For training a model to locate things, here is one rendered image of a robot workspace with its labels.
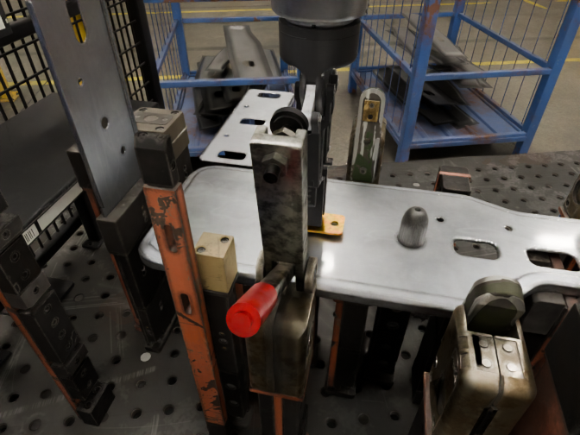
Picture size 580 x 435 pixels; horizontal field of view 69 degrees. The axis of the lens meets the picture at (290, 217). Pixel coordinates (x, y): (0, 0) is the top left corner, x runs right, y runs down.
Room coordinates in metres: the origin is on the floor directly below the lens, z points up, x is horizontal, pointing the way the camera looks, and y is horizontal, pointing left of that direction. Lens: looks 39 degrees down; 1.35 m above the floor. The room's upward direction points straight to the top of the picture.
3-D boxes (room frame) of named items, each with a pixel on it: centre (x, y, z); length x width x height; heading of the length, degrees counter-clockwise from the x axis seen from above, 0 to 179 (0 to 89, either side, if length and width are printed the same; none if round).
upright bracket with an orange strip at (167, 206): (0.28, 0.10, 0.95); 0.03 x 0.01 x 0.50; 78
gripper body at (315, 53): (0.41, -0.03, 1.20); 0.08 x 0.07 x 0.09; 168
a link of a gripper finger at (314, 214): (0.40, -0.02, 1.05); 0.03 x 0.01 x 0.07; 78
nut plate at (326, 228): (0.41, -0.03, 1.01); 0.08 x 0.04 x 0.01; 78
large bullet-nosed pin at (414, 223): (0.39, -0.15, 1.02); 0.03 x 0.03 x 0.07
